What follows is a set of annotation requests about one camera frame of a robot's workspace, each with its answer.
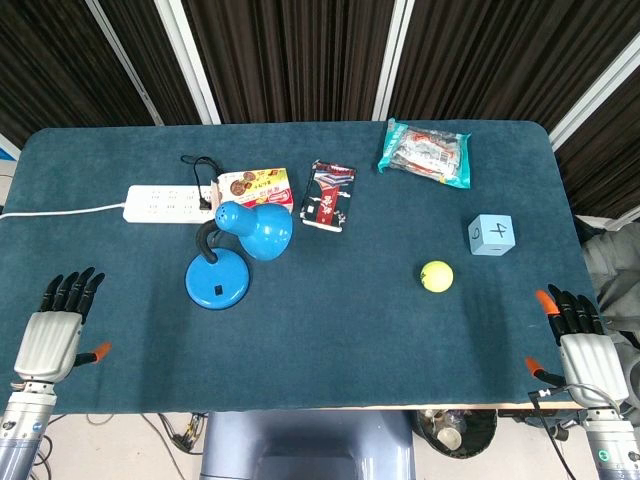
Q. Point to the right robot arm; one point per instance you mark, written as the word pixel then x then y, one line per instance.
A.
pixel 607 442

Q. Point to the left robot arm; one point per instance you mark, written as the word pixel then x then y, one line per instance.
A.
pixel 22 430

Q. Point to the red white snack box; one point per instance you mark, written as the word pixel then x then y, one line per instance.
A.
pixel 257 187

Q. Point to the black red snack packet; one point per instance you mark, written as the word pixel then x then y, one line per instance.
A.
pixel 327 196

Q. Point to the yellow tennis ball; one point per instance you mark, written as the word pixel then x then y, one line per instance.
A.
pixel 436 276

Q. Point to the blue table cloth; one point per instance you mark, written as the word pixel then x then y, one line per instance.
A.
pixel 300 320

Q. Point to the teal noodle package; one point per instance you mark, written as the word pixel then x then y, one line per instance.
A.
pixel 425 152

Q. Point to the black trash bin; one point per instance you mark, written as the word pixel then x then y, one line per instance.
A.
pixel 457 432

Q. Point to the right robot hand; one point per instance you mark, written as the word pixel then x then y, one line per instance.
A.
pixel 590 367

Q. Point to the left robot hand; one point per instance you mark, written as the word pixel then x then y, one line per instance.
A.
pixel 47 342

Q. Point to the light blue number cube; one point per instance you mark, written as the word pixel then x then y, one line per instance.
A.
pixel 491 235

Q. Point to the white power strip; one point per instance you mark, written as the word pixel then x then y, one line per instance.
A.
pixel 167 204

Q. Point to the blue desk lamp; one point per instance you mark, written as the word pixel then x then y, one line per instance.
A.
pixel 235 250

